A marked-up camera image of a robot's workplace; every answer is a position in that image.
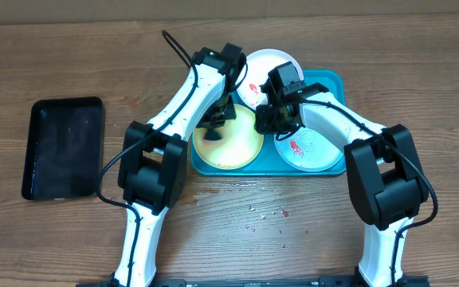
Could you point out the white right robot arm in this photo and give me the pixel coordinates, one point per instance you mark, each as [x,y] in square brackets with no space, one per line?
[384,176]

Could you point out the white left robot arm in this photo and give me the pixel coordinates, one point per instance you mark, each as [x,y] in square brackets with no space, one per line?
[152,170]

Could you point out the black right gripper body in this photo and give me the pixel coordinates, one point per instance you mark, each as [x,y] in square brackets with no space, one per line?
[274,122]

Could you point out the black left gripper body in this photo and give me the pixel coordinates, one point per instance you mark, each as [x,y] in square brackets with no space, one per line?
[217,115]

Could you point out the yellow plate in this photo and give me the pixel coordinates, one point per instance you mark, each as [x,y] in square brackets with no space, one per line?
[240,143]

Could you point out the light blue plate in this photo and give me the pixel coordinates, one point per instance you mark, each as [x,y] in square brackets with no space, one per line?
[308,150]

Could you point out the white plate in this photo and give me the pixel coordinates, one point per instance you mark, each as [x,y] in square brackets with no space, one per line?
[259,64]

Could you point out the black rectangular water tray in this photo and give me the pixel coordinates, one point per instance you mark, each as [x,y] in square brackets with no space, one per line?
[64,150]

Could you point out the teal plastic serving tray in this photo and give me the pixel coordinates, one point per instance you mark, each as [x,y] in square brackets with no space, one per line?
[267,163]

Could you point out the green and pink sponge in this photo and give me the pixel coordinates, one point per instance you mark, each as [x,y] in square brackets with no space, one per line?
[212,134]

